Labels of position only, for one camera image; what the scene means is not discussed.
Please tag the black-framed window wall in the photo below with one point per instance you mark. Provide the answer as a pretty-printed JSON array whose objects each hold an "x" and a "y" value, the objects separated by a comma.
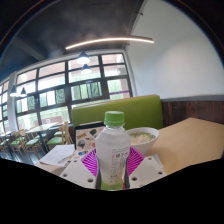
[{"x": 68, "y": 90}]

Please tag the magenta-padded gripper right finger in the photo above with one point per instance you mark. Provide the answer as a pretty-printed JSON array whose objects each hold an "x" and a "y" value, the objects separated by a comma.
[{"x": 148, "y": 170}]

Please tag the white paper sheet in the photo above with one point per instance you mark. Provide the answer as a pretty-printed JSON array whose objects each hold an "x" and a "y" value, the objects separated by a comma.
[{"x": 56, "y": 155}]

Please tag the green upholstered bench backrest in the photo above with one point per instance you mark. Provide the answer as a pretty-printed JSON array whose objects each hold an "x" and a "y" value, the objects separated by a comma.
[{"x": 133, "y": 111}]

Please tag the white bowl of noodle soup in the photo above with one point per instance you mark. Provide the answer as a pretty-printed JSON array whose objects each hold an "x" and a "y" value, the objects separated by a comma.
[{"x": 146, "y": 140}]

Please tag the black sticker-covered laptop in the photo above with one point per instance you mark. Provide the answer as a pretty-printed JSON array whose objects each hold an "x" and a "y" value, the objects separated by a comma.
[{"x": 85, "y": 135}]

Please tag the green-capped clear drink bottle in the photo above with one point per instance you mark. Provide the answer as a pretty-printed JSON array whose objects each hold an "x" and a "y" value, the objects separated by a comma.
[{"x": 112, "y": 150}]

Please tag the group of pendant lamps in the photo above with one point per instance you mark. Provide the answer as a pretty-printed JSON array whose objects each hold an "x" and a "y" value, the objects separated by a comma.
[{"x": 83, "y": 59}]

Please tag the long curved ceiling light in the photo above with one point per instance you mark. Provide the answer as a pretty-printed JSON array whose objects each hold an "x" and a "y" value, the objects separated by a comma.
[{"x": 106, "y": 40}]

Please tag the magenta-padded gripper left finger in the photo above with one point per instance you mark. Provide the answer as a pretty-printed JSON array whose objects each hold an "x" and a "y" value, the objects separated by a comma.
[{"x": 76, "y": 173}]

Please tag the colourful sticker sheet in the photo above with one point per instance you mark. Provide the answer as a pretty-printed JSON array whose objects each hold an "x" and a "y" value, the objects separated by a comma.
[{"x": 78, "y": 156}]

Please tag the group of green-seated wooden chairs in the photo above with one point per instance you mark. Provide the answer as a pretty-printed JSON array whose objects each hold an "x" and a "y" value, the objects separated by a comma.
[{"x": 31, "y": 141}]

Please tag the light wooden dining table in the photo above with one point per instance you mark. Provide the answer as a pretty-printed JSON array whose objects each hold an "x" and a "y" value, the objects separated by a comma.
[{"x": 40, "y": 127}]

